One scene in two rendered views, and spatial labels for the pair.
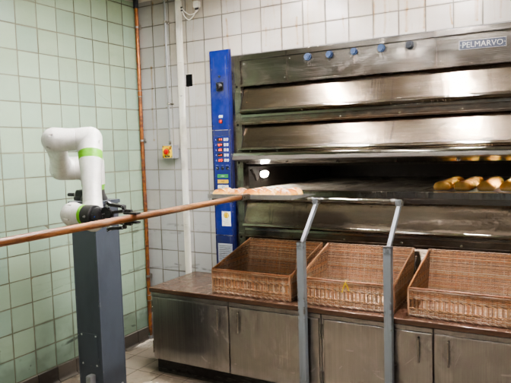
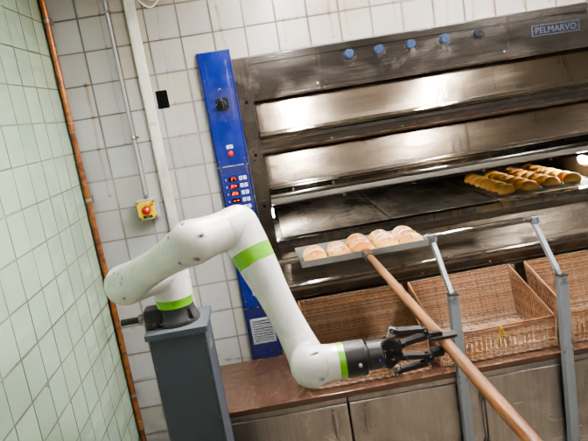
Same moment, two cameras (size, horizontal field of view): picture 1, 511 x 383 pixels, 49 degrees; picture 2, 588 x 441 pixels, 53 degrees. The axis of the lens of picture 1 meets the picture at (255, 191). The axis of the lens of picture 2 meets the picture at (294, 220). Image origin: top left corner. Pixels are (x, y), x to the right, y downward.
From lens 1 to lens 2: 2.06 m
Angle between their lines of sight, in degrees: 32
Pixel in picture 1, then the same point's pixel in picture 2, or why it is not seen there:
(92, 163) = (276, 267)
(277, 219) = (332, 269)
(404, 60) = (473, 52)
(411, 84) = (484, 80)
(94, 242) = (213, 388)
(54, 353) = not seen: outside the picture
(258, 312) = (394, 396)
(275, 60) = (301, 61)
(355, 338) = (524, 387)
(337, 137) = (402, 153)
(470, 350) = not seen: outside the picture
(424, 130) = (504, 130)
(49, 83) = not seen: outside the picture
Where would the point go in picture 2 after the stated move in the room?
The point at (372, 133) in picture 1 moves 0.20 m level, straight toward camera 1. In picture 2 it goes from (445, 142) to (470, 142)
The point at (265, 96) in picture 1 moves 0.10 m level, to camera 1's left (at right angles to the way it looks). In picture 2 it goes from (293, 110) to (276, 114)
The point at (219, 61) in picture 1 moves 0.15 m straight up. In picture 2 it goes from (216, 67) to (210, 35)
